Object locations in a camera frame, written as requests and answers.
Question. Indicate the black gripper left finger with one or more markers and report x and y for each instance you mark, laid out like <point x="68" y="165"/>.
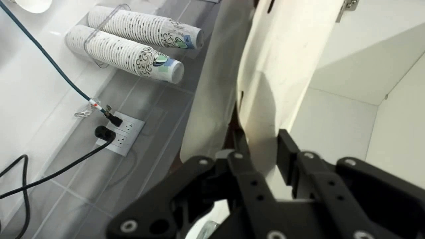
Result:
<point x="213" y="199"/>

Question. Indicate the white clamshell food pack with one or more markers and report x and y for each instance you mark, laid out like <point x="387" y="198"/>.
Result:
<point x="283" y="70"/>

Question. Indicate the metal cabinet hinge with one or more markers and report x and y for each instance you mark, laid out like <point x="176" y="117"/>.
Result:
<point x="347" y="7"/>

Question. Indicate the clear cup holder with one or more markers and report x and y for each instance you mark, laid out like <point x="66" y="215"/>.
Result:
<point x="104" y="30"/>

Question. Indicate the white wall outlet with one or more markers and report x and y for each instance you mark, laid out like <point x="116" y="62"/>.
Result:
<point x="127" y="133"/>

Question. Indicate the white open wall cabinet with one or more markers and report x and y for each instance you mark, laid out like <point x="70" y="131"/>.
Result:
<point x="376" y="88"/>

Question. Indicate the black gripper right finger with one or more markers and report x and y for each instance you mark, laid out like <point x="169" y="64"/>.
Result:
<point x="346" y="194"/>

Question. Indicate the small white cup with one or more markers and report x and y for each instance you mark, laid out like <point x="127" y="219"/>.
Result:
<point x="34" y="4"/>

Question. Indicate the printed paper cup stack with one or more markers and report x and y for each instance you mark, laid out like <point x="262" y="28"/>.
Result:
<point x="124" y="53"/>
<point x="147" y="26"/>

